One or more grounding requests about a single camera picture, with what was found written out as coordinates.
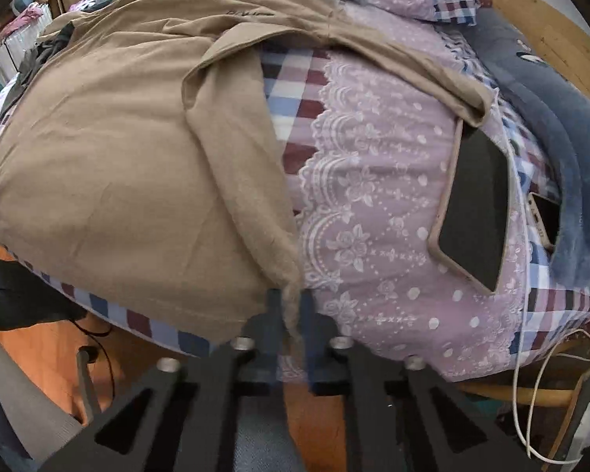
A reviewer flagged white charging cable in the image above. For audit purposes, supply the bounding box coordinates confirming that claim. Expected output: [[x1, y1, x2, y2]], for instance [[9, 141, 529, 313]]
[[492, 86, 590, 464]]

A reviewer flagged tan shirt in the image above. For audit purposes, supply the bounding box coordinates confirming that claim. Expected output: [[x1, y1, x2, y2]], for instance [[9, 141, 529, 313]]
[[0, 0, 497, 347]]

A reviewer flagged blue plush pillow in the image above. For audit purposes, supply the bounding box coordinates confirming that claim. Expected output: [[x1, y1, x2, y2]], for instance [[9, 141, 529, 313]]
[[459, 7, 590, 296]]

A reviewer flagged pink cloth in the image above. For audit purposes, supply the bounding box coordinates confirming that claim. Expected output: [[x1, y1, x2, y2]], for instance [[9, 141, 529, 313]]
[[7, 2, 47, 28]]

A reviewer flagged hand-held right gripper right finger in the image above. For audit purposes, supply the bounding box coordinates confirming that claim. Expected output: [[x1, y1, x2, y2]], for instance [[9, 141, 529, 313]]
[[300, 288, 542, 472]]

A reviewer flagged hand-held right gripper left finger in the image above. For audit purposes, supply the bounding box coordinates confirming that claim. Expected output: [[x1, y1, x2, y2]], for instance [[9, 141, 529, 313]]
[[39, 288, 288, 472]]

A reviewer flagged wooden stool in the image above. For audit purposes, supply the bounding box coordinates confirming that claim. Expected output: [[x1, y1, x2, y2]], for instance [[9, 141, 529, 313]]
[[455, 351, 590, 406]]

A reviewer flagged black phone tan case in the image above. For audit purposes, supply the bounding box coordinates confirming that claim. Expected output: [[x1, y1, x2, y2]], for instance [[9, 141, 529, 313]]
[[429, 119, 511, 296]]

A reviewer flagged grey office chair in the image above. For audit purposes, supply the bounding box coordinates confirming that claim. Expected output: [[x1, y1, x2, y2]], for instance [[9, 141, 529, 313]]
[[0, 327, 104, 472]]

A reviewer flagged dark cloth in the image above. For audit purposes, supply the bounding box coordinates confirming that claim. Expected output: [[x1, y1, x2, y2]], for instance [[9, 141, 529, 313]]
[[0, 253, 87, 335]]

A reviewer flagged white phone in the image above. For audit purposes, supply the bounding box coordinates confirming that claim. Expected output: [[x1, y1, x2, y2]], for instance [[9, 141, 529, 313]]
[[527, 191, 566, 253]]

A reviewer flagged dark grey shirt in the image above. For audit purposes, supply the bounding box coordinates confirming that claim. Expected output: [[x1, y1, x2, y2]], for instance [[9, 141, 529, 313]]
[[0, 22, 77, 119]]

